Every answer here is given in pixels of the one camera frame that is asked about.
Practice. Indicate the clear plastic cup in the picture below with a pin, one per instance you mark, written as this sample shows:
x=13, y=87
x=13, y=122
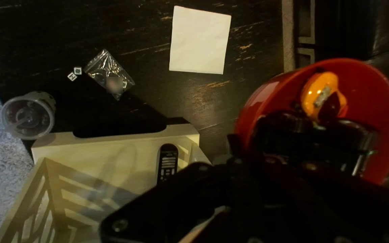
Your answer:
x=27, y=117

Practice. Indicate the white lattice shelf unit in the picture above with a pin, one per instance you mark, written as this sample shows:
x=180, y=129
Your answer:
x=114, y=162

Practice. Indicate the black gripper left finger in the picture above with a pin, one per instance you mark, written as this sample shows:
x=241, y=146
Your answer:
x=238, y=150

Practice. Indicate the small white die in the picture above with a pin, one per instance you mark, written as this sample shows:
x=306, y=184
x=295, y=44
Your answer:
x=72, y=77
x=77, y=71

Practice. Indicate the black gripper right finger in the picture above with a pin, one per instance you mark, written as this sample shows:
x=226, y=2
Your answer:
x=311, y=142

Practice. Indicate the red bowl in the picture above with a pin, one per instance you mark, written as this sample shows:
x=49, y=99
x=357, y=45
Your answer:
x=375, y=95

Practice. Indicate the black remote control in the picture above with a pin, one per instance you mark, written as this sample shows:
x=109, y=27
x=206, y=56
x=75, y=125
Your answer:
x=168, y=162

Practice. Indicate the orange round object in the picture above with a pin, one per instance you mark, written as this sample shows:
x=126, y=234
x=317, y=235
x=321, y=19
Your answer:
x=317, y=92

